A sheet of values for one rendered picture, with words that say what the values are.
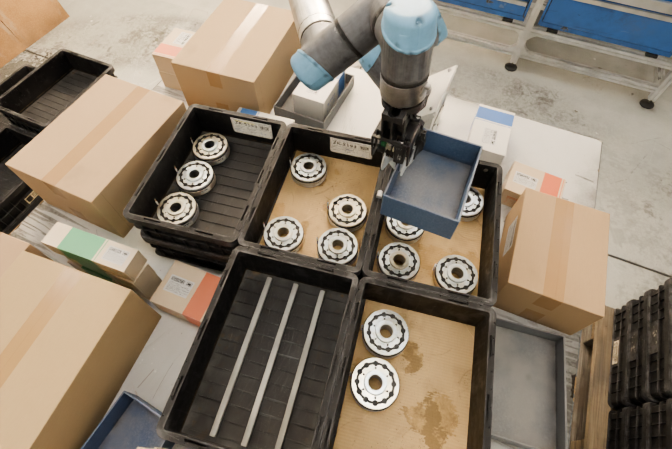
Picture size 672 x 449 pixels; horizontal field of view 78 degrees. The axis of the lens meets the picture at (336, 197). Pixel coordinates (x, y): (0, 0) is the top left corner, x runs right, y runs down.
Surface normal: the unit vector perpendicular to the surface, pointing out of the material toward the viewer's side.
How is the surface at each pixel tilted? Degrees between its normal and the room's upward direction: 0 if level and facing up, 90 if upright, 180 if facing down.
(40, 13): 73
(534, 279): 0
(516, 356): 0
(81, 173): 0
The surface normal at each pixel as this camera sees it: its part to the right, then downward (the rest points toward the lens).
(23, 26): 0.86, 0.17
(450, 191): 0.00, -0.55
